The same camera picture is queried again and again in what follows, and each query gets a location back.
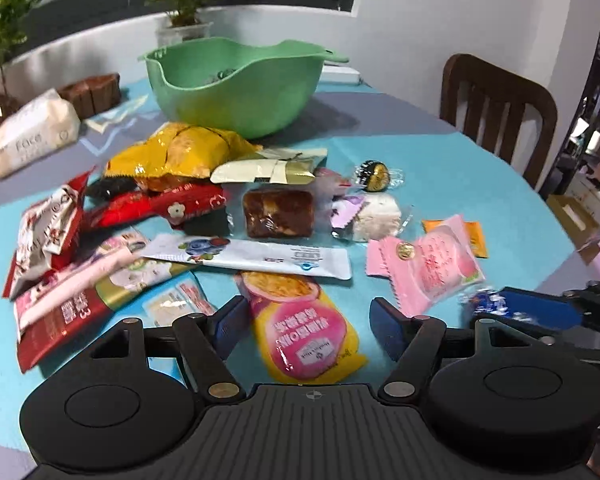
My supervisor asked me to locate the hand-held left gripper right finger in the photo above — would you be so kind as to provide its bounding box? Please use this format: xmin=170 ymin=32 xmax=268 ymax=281
xmin=369 ymin=296 xmax=531 ymax=403

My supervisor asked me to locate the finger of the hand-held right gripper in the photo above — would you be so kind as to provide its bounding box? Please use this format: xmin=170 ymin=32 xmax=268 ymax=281
xmin=500 ymin=321 xmax=600 ymax=365
xmin=497 ymin=281 xmax=600 ymax=333

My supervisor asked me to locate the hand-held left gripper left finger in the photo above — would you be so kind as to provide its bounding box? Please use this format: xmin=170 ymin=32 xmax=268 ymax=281
xmin=87 ymin=296 xmax=251 ymax=405

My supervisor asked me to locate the blue candy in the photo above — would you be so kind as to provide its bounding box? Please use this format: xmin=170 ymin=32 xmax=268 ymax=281
xmin=459 ymin=286 xmax=506 ymax=317

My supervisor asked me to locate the light blue snack packet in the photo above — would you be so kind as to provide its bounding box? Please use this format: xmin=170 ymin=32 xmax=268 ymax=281
xmin=142 ymin=272 xmax=218 ymax=331

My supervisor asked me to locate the yellow and pink fruit packet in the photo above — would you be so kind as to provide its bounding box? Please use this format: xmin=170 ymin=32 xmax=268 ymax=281
xmin=236 ymin=271 xmax=368 ymax=383

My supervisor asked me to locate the white blueberry stick packet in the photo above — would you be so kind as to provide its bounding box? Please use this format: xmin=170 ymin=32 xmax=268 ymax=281
xmin=141 ymin=234 xmax=353 ymax=281

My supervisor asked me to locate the pink round snack packet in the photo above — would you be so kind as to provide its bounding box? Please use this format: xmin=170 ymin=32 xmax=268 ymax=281
xmin=366 ymin=214 xmax=486 ymax=318

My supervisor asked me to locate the orange snack packet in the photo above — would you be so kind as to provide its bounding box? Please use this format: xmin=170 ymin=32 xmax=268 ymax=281
xmin=422 ymin=219 xmax=488 ymax=260

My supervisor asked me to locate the brown cake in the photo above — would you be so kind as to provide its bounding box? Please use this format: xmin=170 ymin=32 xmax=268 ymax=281
xmin=228 ymin=184 xmax=331 ymax=241

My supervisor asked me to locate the purple and white snack packet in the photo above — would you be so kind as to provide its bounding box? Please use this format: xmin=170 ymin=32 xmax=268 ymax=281
xmin=330 ymin=195 xmax=366 ymax=231

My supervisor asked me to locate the red flower snack packet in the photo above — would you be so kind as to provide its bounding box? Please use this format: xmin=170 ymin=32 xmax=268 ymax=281
xmin=82 ymin=182 xmax=229 ymax=231

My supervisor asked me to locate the gold and black chocolate ball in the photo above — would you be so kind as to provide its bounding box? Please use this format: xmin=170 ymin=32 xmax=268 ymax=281
xmin=351 ymin=160 xmax=406 ymax=192

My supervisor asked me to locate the cream and gold snack packet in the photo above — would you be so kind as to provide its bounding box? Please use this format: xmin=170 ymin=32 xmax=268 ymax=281
xmin=210 ymin=148 xmax=329 ymax=186

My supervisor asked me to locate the pink clear snack packet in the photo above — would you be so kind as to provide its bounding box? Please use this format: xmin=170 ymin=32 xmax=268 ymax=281
xmin=314 ymin=167 xmax=352 ymax=196

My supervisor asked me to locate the dark red and pink packet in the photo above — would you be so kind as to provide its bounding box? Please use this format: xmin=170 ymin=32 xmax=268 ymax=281
xmin=14 ymin=230 xmax=193 ymax=373

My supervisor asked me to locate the yellow snack bag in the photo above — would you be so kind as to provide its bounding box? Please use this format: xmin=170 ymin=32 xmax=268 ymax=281
xmin=103 ymin=122 xmax=263 ymax=193

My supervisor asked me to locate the black snack packet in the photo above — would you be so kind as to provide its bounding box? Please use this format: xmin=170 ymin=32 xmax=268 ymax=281
xmin=85 ymin=176 xmax=146 ymax=201

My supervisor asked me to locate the red and white patterned packet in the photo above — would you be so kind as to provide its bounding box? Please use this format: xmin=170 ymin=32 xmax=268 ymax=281
xmin=2 ymin=170 xmax=92 ymax=301

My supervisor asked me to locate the green plastic bowl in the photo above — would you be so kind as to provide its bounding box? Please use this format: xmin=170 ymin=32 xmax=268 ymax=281
xmin=138 ymin=37 xmax=350 ymax=140

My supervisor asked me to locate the silver candy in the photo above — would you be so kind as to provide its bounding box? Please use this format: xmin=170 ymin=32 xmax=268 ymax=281
xmin=205 ymin=67 xmax=237 ymax=86

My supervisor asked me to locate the open cardboard box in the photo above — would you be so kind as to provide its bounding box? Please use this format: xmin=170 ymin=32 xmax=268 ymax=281
xmin=547 ymin=194 xmax=600 ymax=247

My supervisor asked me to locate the blue and grey tablecloth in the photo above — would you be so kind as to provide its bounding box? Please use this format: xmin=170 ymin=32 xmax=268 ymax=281
xmin=0 ymin=77 xmax=581 ymax=480

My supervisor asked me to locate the dark wooden chair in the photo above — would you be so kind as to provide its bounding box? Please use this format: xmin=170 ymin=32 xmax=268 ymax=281
xmin=439 ymin=53 xmax=558 ymax=191

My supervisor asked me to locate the flat white box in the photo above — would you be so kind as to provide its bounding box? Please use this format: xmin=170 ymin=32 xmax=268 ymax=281
xmin=321 ymin=64 xmax=362 ymax=87

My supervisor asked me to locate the brown wooden ashtray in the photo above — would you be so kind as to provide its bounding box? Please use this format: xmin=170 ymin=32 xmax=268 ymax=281
xmin=57 ymin=73 xmax=122 ymax=120

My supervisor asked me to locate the white tissue pack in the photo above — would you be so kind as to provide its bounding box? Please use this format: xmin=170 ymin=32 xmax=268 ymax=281
xmin=0 ymin=88 xmax=82 ymax=179

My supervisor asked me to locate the plant in white pot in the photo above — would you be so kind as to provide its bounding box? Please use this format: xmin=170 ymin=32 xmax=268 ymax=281
xmin=140 ymin=0 xmax=226 ymax=47

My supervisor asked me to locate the plant in glass vase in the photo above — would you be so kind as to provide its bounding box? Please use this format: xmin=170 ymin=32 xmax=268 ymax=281
xmin=0 ymin=0 xmax=46 ymax=128

